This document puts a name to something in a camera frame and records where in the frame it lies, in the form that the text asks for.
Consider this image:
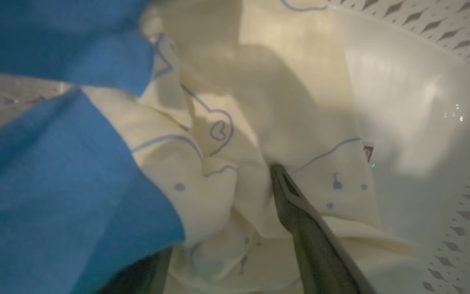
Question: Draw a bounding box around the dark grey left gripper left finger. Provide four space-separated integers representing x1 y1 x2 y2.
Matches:
100 247 172 294

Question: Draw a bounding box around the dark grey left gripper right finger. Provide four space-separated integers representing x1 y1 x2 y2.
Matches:
270 163 376 294

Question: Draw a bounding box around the yellow garment with blue cuffs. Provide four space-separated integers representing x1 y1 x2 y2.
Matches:
0 0 417 294

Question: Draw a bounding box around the white perforated basket, brown rim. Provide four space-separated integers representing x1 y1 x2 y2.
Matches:
0 0 470 294

